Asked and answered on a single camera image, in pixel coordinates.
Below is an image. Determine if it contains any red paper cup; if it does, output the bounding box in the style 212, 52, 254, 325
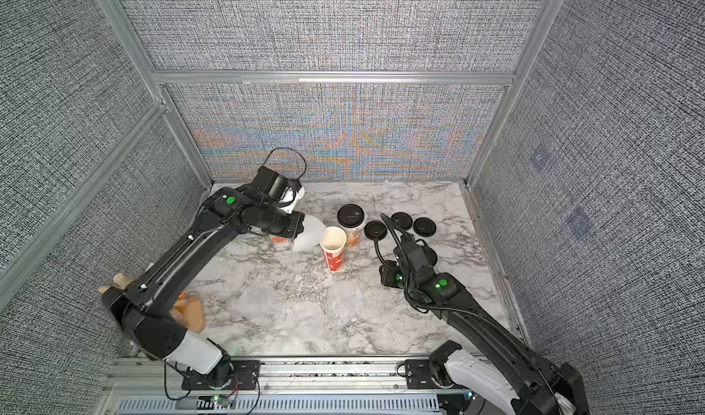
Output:
319, 227, 347, 273

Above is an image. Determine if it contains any black lid back middle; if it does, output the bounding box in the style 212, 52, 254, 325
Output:
391, 212, 414, 231

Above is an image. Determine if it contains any black lid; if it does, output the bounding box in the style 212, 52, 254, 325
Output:
336, 204, 365, 229
391, 212, 414, 231
364, 220, 388, 241
422, 246, 438, 267
413, 217, 437, 237

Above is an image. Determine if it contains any black lid front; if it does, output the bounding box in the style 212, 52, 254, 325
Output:
422, 246, 438, 267
336, 204, 365, 229

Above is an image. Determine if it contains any wooden peg rack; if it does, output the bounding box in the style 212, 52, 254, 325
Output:
98, 273, 206, 333

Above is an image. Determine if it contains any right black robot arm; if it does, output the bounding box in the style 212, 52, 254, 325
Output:
381, 239, 589, 414

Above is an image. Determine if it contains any black lid left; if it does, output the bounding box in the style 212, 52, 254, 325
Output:
364, 220, 388, 241

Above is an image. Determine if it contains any black lid back right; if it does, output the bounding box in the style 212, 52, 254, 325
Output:
413, 217, 437, 237

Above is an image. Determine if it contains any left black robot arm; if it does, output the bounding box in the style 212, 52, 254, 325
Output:
101, 166, 305, 389

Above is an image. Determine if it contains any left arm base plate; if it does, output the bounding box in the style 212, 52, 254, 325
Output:
181, 360, 261, 391

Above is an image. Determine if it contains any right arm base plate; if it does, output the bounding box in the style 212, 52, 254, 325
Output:
398, 359, 471, 391

